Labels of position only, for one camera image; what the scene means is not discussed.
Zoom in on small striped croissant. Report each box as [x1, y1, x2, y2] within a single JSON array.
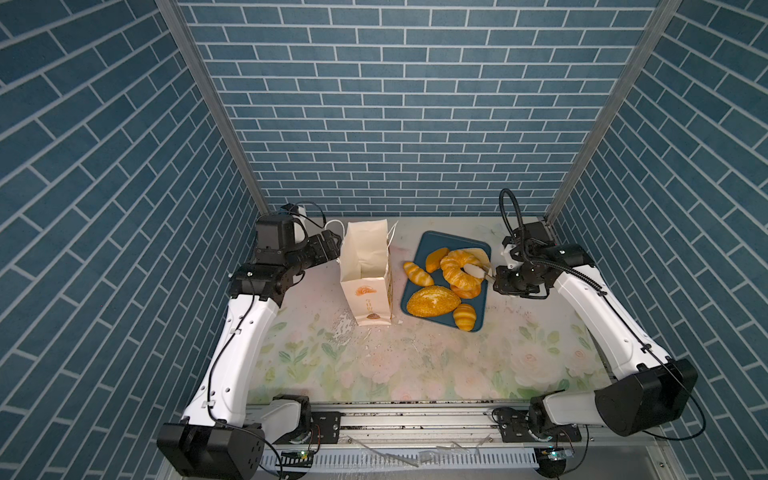
[[452, 303, 478, 332]]

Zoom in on white paper bread bag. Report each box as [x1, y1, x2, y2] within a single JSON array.
[[328, 219, 396, 327]]

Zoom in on striped long bread roll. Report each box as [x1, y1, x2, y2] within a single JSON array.
[[403, 262, 435, 287]]

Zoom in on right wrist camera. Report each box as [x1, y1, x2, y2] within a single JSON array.
[[501, 221, 556, 268]]

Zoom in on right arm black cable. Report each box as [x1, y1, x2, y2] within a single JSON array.
[[499, 188, 529, 253]]

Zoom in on triangular toast bread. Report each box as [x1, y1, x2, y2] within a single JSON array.
[[462, 248, 491, 269]]

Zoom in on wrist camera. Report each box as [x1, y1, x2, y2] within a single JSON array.
[[251, 203, 308, 266], [501, 221, 556, 268]]

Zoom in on large seeded oval loaf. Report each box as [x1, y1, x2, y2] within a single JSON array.
[[406, 285, 462, 318]]

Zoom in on dark teal tray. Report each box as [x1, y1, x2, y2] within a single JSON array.
[[400, 231, 491, 333]]

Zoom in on large twisted ring bread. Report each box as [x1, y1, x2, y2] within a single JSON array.
[[441, 250, 484, 299]]

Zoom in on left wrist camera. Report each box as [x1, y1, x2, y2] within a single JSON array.
[[251, 203, 308, 266]]

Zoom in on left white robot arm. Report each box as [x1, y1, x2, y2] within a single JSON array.
[[157, 230, 341, 479]]

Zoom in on metal tongs white tips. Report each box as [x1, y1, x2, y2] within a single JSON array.
[[463, 264, 495, 283]]

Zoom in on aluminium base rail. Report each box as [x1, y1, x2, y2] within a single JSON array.
[[157, 403, 685, 480]]

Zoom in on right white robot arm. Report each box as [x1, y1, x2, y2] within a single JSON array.
[[493, 236, 698, 438]]

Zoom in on orange oval bread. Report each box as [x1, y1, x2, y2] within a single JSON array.
[[425, 247, 450, 274]]

